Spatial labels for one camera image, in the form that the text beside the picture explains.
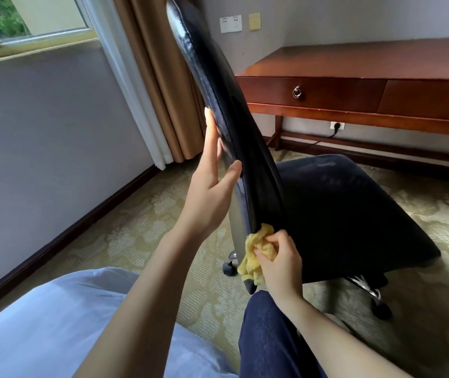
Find person's left hand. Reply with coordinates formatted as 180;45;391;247
177;108;243;243

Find person's right hand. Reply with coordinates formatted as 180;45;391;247
253;229;304;308

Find yellow cleaning cloth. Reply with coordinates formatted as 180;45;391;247
237;223;280;287

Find black leather chair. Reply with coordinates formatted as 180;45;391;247
166;0;442;321

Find person's right forearm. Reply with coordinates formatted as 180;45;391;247
282;293;413;378

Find person's left forearm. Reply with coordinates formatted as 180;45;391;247
73;228;206;378

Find navy dress with white trim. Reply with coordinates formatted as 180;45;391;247
238;290;327;378

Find brown and white curtains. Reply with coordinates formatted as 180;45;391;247
76;0;174;171

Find large white socket plate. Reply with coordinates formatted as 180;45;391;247
219;14;243;34

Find white bed sheet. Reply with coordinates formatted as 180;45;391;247
0;267;238;378

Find red-brown wooden table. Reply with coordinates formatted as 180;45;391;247
235;36;449;168

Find black power cable with plug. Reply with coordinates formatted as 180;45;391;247
307;122;342;148

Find window with cream frame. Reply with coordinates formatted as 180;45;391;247
0;0;99;67

